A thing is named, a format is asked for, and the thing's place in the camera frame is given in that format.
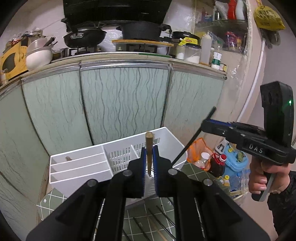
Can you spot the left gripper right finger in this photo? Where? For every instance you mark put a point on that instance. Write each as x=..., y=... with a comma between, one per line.
x=202, y=210

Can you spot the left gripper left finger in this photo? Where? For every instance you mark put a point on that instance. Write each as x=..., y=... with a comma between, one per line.
x=95, y=211

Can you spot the person right hand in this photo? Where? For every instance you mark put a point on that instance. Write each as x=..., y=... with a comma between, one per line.
x=258, y=180

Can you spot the white utensil holder caddy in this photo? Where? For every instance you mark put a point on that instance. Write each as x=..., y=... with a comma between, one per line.
x=103, y=161

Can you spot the dark soy sauce bottle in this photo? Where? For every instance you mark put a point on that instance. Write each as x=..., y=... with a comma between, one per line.
x=217, y=165

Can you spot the green checkered tablecloth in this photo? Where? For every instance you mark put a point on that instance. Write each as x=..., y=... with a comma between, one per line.
x=152, y=219

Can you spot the orange plastic bag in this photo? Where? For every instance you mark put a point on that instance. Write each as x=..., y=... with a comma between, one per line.
x=199, y=154

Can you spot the green label bottle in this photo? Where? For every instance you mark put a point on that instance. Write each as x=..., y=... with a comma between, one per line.
x=216, y=60

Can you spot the white squeeze bottle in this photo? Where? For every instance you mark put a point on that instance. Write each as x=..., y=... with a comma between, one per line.
x=206, y=43

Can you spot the clear jar black lid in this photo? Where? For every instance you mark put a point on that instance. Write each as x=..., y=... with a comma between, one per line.
x=192, y=53

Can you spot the yellow hanging bag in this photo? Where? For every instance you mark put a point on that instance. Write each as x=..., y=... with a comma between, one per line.
x=266, y=18

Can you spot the white bowl stack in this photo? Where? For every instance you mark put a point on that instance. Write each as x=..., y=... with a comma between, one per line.
x=38, y=54

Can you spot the yellow microwave oven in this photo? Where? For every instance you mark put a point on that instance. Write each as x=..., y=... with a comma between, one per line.
x=13, y=61

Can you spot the black cooking pot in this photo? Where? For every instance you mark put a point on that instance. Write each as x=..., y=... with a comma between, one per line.
x=142, y=30

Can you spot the wooden cutting board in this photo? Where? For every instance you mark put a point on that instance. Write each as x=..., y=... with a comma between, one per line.
x=156, y=43

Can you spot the black wok pan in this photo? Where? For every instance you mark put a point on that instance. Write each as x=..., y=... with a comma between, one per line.
x=83, y=36

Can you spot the black range hood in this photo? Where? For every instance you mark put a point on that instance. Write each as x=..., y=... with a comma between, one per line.
x=78, y=12

